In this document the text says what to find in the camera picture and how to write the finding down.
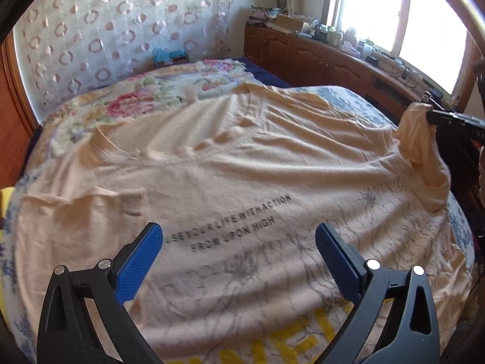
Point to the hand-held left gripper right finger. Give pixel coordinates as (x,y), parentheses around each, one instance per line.
(339,267)

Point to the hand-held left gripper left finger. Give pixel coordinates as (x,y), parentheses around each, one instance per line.
(136,263)

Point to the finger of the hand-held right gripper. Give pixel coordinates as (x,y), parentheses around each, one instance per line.
(441,118)

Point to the peach printed t-shirt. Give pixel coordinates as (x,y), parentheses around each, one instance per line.
(235,182)

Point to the blue floral bed sheet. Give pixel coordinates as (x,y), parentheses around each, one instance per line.
(348,98)

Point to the white jar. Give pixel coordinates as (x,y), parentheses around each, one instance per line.
(368,49)

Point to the white plastic bag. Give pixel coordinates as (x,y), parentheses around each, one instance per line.
(350,40)

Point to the window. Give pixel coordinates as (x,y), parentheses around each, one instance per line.
(379,7)

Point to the yellow plush toy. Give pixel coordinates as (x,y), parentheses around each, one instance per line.
(5,208)

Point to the wooden cabinet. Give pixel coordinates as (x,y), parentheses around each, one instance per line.
(303,53)

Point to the pink floral quilt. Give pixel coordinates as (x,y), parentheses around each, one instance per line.
(125,100)

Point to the cardboard box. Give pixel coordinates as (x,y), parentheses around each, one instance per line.
(288,23)

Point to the navy blue sheet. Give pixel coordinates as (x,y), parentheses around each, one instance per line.
(265,74)

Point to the pile of papers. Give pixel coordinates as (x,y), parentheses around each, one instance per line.
(259,15)

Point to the teal plastic item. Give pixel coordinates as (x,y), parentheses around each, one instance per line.
(168,56)

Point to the white circle-pattern curtain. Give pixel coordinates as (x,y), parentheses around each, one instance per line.
(113,26)

